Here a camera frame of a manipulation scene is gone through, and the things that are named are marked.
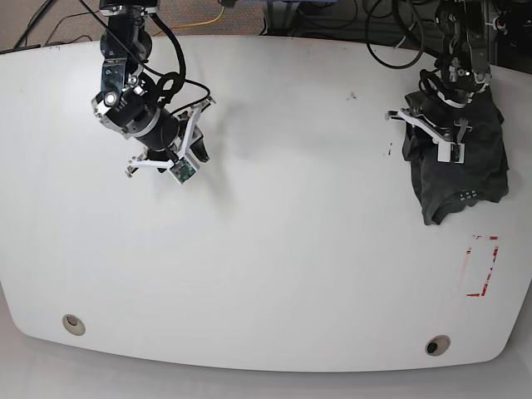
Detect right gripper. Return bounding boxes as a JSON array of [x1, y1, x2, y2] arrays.
[[139, 110, 209, 163]]

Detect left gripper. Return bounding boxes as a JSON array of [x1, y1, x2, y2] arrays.
[[420, 97, 456, 131]]

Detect dark grey t-shirt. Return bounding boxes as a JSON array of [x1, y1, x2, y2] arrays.
[[401, 85, 510, 227]]

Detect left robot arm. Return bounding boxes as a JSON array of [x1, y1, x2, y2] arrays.
[[364, 1, 491, 135]]

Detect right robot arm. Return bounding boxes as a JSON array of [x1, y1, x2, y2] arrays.
[[92, 1, 212, 163]]

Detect red tape rectangle marking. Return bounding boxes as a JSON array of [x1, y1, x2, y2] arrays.
[[461, 235, 500, 298]]

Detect yellow cable on floor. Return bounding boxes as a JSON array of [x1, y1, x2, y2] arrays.
[[151, 6, 228, 37]]

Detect left table cable grommet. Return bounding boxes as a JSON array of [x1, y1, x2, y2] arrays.
[[62, 314, 86, 337]]

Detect table cable grommet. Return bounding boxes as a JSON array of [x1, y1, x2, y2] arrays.
[[62, 314, 86, 337], [425, 335, 451, 357]]

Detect right table cable grommet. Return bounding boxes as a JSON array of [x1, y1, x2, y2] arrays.
[[425, 335, 451, 357]]

